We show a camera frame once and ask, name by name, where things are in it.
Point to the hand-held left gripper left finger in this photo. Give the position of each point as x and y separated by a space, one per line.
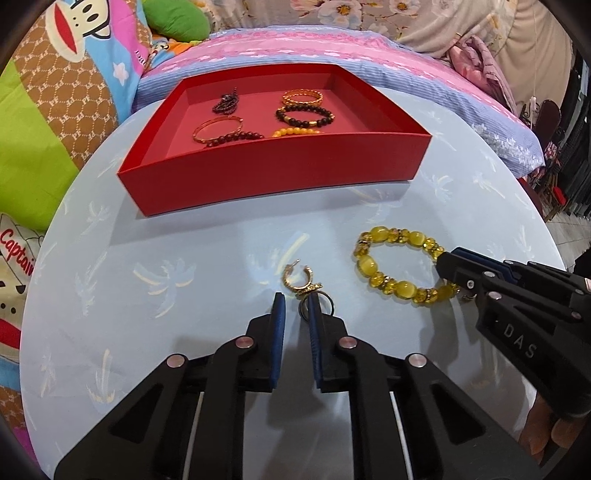
277 344

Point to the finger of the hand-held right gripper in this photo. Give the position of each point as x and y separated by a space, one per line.
517 267
461 272

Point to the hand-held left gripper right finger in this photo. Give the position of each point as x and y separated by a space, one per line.
315 344

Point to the gold hoop earring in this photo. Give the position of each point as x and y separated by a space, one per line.
290 281

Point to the red cardboard box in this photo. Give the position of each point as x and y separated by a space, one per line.
277 180

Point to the thin gold bangle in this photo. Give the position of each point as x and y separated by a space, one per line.
194 134

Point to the wide gold cuff bangle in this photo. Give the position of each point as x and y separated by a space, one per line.
302 103

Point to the person's right hand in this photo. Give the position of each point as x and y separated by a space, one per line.
545 429

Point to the dark metal chair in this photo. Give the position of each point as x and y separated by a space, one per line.
547 115

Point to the pink crumpled cloth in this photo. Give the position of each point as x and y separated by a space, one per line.
480 64

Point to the pink and blue striped bedsheet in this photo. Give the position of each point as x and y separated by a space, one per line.
369 60

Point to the grey floral duvet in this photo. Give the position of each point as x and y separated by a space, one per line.
392 18

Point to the cartoon monkey printed blanket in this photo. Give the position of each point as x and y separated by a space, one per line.
55 115

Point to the green pillow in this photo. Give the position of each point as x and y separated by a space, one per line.
178 18

